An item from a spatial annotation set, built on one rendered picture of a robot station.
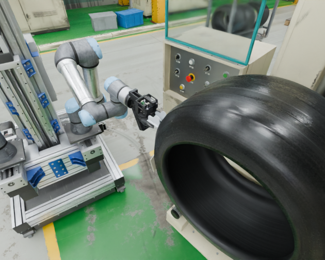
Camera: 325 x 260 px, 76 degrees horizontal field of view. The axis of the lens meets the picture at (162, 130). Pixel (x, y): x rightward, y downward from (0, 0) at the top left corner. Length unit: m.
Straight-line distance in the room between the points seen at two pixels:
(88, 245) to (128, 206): 0.41
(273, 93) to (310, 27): 0.24
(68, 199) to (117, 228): 0.45
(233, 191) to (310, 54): 0.58
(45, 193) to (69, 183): 0.19
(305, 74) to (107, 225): 1.69
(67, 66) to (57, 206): 1.12
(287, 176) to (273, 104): 0.15
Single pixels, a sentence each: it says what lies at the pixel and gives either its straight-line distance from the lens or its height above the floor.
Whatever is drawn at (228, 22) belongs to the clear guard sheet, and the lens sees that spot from 1.14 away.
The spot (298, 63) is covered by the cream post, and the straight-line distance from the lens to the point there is 0.74.
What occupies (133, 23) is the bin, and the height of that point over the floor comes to 0.08.
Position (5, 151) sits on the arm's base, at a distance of 1.58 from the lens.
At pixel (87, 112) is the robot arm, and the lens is 0.94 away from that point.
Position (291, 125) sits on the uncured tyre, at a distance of 0.47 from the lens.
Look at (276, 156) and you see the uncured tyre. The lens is 0.44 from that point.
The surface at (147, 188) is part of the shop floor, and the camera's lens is 2.04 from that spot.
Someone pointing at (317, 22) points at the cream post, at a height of 1.57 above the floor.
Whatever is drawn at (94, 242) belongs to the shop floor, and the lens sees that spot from 1.90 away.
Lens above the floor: 1.73
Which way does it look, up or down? 43 degrees down
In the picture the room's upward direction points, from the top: straight up
